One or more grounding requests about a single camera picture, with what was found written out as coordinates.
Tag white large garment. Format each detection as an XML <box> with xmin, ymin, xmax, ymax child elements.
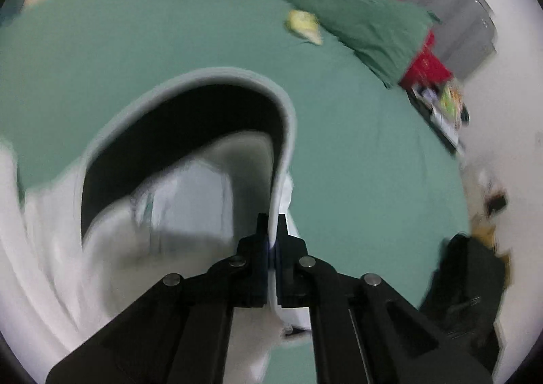
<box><xmin>1</xmin><ymin>68</ymin><xmax>296</xmax><ymax>383</ymax></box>

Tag green bed sheet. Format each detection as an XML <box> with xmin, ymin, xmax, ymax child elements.
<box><xmin>1</xmin><ymin>0</ymin><xmax>468</xmax><ymax>383</ymax></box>

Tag cluttered bedside items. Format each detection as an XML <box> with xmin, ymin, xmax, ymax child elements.
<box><xmin>407</xmin><ymin>78</ymin><xmax>470</xmax><ymax>156</ymax></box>

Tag green pillow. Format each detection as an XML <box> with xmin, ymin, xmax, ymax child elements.
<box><xmin>285</xmin><ymin>0</ymin><xmax>439</xmax><ymax>85</ymax></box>

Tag yellow green small cloth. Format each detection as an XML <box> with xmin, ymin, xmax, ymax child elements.
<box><xmin>285</xmin><ymin>10</ymin><xmax>323</xmax><ymax>46</ymax></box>

